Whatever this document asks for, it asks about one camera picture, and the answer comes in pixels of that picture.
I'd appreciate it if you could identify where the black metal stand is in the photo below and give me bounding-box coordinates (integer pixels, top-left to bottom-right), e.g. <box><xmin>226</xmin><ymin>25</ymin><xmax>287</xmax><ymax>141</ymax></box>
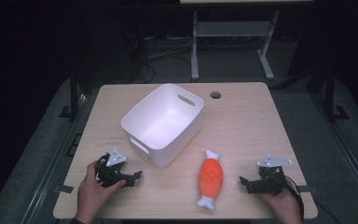
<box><xmin>59</xmin><ymin>59</ymin><xmax>85</xmax><ymax>122</ymax></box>
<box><xmin>323</xmin><ymin>59</ymin><xmax>351</xmax><ymax>123</ymax></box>

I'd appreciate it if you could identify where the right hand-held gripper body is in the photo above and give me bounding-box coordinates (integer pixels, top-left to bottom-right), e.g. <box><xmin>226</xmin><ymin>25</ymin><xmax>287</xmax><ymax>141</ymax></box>
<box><xmin>249</xmin><ymin>154</ymin><xmax>294</xmax><ymax>197</ymax></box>

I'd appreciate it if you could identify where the bundle of floor cables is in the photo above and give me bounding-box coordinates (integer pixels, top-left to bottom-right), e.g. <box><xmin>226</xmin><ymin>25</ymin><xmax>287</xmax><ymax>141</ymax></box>
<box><xmin>124</xmin><ymin>33</ymin><xmax>197</xmax><ymax>84</ymax></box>

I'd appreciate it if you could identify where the orange plush meat toy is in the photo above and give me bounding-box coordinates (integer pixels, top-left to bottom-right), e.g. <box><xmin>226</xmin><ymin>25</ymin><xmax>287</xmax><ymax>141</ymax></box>
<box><xmin>196</xmin><ymin>149</ymin><xmax>225</xmax><ymax>211</ymax></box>

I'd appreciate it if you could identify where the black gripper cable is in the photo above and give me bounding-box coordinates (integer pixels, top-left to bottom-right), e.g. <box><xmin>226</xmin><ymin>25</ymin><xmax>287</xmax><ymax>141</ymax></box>
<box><xmin>282</xmin><ymin>175</ymin><xmax>306</xmax><ymax>223</ymax></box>

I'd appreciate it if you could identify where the white metal table frame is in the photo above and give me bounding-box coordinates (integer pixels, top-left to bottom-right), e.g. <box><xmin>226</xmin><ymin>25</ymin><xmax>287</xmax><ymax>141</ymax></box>
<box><xmin>179</xmin><ymin>0</ymin><xmax>315</xmax><ymax>82</ymax></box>

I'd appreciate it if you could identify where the aluminium floor rail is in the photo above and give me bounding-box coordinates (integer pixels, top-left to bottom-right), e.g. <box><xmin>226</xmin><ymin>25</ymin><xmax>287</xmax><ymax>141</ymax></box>
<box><xmin>310</xmin><ymin>92</ymin><xmax>358</xmax><ymax>216</ymax></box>
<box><xmin>20</xmin><ymin>92</ymin><xmax>90</xmax><ymax>224</ymax></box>

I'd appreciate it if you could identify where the white plastic basket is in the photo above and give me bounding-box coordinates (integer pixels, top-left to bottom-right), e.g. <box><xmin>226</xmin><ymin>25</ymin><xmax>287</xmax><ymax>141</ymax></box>
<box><xmin>120</xmin><ymin>82</ymin><xmax>205</xmax><ymax>169</ymax></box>

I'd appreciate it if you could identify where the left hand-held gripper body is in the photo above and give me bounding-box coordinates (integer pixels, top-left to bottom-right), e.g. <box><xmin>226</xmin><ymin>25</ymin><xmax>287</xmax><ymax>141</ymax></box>
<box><xmin>93</xmin><ymin>147</ymin><xmax>134</xmax><ymax>189</ymax></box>

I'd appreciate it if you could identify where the person's right hand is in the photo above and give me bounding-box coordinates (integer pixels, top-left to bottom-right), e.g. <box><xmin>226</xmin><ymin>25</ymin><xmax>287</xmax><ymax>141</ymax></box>
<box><xmin>258</xmin><ymin>179</ymin><xmax>303</xmax><ymax>224</ymax></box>

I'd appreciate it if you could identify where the person's left hand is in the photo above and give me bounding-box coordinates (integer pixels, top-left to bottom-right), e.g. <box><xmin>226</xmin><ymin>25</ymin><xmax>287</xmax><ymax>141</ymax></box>
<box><xmin>76</xmin><ymin>161</ymin><xmax>127</xmax><ymax>224</ymax></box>

